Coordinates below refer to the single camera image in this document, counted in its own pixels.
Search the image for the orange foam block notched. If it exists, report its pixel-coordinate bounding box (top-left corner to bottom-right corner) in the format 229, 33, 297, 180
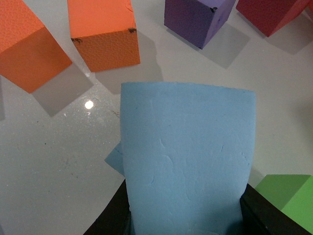
67, 0, 140, 72

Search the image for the purple foam block notched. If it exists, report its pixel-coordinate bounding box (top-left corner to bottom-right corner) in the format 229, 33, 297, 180
164, 0, 235, 49

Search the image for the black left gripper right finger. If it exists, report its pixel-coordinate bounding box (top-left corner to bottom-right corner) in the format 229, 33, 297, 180
228, 184, 312, 235

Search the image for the light blue foam block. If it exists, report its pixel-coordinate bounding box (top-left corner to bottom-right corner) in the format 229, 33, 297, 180
120, 82, 256, 235

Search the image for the red foam block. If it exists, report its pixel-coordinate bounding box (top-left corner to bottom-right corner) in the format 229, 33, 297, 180
236, 0, 311, 37

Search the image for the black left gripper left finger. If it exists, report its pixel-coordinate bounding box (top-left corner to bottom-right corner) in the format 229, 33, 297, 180
84, 181, 133, 235

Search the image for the orange foam block left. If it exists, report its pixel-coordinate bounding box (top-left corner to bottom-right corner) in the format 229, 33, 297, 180
0, 0, 72, 93

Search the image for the green foam block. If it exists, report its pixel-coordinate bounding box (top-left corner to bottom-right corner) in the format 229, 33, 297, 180
255, 174, 313, 233

